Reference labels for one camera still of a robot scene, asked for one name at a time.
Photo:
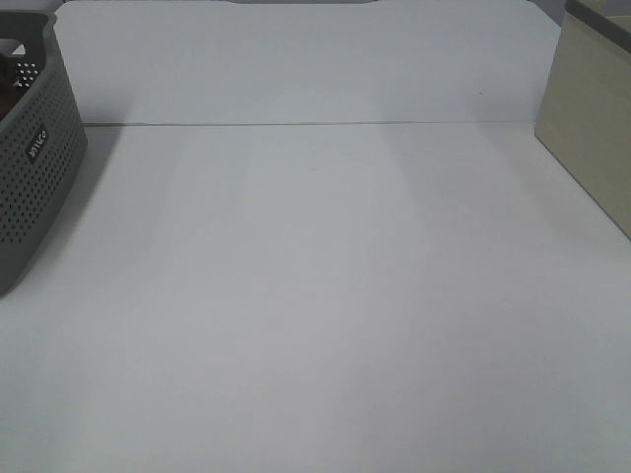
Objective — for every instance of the brown towel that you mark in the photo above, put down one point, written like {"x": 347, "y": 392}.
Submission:
{"x": 10, "y": 94}

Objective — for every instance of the grey perforated plastic basket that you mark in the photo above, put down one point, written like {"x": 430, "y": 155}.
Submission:
{"x": 43, "y": 141}

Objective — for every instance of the beige fabric storage box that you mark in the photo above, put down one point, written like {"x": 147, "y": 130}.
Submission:
{"x": 584, "y": 119}

